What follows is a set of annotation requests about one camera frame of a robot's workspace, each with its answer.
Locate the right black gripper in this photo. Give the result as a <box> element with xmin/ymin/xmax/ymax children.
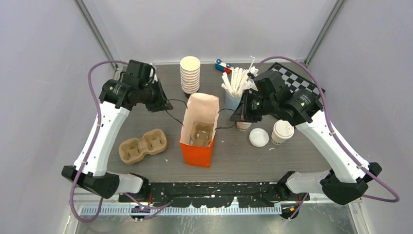
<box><xmin>230</xmin><ymin>88</ymin><xmax>276</xmax><ymax>122</ymax></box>

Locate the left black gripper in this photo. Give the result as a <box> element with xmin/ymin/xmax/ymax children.
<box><xmin>139</xmin><ymin>78</ymin><xmax>174</xmax><ymax>113</ymax></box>

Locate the white paper coffee cup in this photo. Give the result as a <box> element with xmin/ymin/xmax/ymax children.
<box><xmin>236</xmin><ymin>122</ymin><xmax>252</xmax><ymax>131</ymax></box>
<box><xmin>271</xmin><ymin>131</ymin><xmax>292</xmax><ymax>145</ymax></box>

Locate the stack of white lids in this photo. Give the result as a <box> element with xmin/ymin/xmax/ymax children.
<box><xmin>249</xmin><ymin>128</ymin><xmax>269</xmax><ymax>148</ymax></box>

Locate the stack of paper cups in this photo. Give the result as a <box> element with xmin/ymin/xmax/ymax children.
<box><xmin>180</xmin><ymin>56</ymin><xmax>201</xmax><ymax>98</ymax></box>

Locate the orange paper bag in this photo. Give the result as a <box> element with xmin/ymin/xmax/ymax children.
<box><xmin>179</xmin><ymin>93</ymin><xmax>226</xmax><ymax>168</ymax></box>

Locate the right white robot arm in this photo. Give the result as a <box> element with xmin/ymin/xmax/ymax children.
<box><xmin>230</xmin><ymin>70</ymin><xmax>382</xmax><ymax>205</ymax></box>

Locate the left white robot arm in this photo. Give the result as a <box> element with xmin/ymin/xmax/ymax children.
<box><xmin>61</xmin><ymin>59</ymin><xmax>173</xmax><ymax>202</ymax></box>

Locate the blue straw holder cup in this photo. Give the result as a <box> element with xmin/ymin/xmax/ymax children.
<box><xmin>224</xmin><ymin>92</ymin><xmax>241</xmax><ymax>115</ymax></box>

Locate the bundle of white straws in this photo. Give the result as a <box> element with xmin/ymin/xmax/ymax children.
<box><xmin>221</xmin><ymin>56</ymin><xmax>258</xmax><ymax>98</ymax></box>

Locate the black white checkerboard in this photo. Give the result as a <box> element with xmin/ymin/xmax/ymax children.
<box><xmin>268</xmin><ymin>62</ymin><xmax>321</xmax><ymax>99</ymax></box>

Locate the red blue toy car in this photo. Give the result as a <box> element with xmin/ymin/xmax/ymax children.
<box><xmin>214</xmin><ymin>59</ymin><xmax>233</xmax><ymax>74</ymax></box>

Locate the brown cardboard cup carrier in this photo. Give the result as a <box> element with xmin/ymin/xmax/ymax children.
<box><xmin>118</xmin><ymin>129</ymin><xmax>168</xmax><ymax>165</ymax></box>

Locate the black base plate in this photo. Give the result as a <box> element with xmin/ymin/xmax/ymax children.
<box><xmin>119</xmin><ymin>182</ymin><xmax>309</xmax><ymax>208</ymax></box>

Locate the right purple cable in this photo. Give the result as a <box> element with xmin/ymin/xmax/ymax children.
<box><xmin>248</xmin><ymin>56</ymin><xmax>400</xmax><ymax>221</ymax></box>

